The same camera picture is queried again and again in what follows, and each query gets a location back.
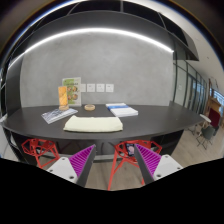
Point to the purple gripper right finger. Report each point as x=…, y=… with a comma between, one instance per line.
x=154, y=166

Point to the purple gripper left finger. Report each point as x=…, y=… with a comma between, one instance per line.
x=75, y=168

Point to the pale yellow folded towel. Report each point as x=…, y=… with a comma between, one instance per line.
x=93, y=124

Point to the grey magazine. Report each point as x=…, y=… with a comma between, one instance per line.
x=57, y=114

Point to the grey background chair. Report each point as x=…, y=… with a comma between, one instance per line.
x=206, y=134

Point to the round wooden coaster dish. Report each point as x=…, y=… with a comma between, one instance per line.
x=89, y=107

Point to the blue and white booklet stack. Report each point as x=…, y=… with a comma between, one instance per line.
x=121, y=110

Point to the white round background table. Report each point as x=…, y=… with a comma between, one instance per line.
x=205, y=122

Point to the dark red background board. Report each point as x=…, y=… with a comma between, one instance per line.
x=214, y=116

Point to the green menu poster stand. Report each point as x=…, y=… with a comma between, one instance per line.
x=73, y=90

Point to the orange acrylic sign stand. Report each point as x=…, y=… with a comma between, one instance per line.
x=63, y=100

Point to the dark overhead shelf with light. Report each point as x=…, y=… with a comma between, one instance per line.
x=127, y=17

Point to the right red wire stool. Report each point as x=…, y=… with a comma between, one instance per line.
x=124, y=152

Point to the red wire stool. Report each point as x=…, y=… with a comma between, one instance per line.
x=124, y=152
x=38, y=147

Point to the left red wire stool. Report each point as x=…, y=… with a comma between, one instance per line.
x=38, y=147

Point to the white wall socket panel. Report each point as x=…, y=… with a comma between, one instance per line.
x=109, y=87
x=100, y=87
x=83, y=87
x=90, y=87

